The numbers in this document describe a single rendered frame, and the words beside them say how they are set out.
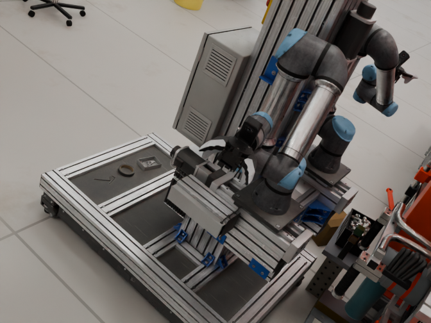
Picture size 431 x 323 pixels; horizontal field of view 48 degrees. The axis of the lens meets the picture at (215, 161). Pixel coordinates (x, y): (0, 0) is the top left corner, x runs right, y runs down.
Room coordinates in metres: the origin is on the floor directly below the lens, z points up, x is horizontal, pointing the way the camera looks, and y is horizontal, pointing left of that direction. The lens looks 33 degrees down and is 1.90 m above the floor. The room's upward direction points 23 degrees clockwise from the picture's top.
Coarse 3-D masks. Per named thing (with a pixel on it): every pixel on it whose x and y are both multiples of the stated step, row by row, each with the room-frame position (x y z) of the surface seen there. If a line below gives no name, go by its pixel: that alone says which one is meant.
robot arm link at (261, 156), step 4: (260, 148) 1.30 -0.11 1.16; (256, 152) 1.28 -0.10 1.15; (260, 152) 1.29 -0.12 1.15; (264, 152) 1.30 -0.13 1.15; (256, 156) 1.28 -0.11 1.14; (260, 156) 1.28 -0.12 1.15; (264, 156) 1.28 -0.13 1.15; (268, 156) 1.29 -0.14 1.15; (260, 160) 1.27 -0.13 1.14; (264, 160) 1.27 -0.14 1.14; (260, 164) 1.26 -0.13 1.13; (264, 164) 1.27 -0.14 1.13; (256, 168) 1.26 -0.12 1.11; (260, 168) 1.26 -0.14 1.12; (256, 172) 1.27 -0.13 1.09; (260, 172) 1.26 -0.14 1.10
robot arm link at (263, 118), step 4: (256, 112) 1.36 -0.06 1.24; (260, 112) 1.35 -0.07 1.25; (264, 112) 1.36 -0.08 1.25; (252, 116) 1.32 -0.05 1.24; (256, 116) 1.31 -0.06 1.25; (260, 116) 1.32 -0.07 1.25; (264, 116) 1.33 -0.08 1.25; (268, 116) 1.34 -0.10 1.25; (260, 120) 1.29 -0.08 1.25; (264, 120) 1.30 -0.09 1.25; (268, 120) 1.32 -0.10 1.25; (272, 120) 1.35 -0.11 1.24; (264, 124) 1.29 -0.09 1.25; (268, 124) 1.31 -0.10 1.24; (272, 124) 1.34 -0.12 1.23; (264, 128) 1.27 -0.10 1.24; (268, 128) 1.30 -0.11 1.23; (264, 132) 1.26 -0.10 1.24; (268, 132) 1.31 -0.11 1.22; (264, 136) 1.26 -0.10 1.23; (260, 144) 1.29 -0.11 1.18
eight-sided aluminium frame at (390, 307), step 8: (424, 256) 1.59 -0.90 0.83; (392, 304) 1.48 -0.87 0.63; (408, 304) 1.48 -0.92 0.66; (424, 304) 1.13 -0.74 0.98; (384, 312) 1.44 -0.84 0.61; (392, 312) 1.45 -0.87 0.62; (400, 312) 1.46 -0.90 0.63; (416, 312) 1.12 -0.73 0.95; (424, 312) 1.12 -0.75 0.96; (384, 320) 1.39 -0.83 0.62; (392, 320) 1.43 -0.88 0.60; (408, 320) 1.13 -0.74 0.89; (416, 320) 1.12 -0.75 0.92; (424, 320) 1.11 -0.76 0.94
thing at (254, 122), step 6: (246, 120) 1.12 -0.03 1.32; (252, 120) 1.13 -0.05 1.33; (246, 126) 1.12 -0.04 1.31; (252, 126) 1.11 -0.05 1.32; (258, 126) 1.12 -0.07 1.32; (240, 132) 1.15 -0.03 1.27; (246, 132) 1.14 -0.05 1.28; (252, 132) 1.12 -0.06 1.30; (258, 132) 1.14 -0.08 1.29; (246, 138) 1.15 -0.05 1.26; (252, 138) 1.14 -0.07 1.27; (252, 144) 1.17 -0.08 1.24
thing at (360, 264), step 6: (360, 258) 1.26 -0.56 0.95; (366, 258) 1.27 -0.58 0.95; (354, 264) 1.26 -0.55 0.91; (360, 264) 1.26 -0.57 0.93; (366, 264) 1.25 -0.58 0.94; (384, 264) 1.28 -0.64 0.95; (360, 270) 1.25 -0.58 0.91; (366, 270) 1.25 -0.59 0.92; (372, 270) 1.24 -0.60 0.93; (378, 270) 1.24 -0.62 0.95; (366, 276) 1.25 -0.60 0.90; (372, 276) 1.24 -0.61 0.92; (378, 276) 1.24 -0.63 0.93
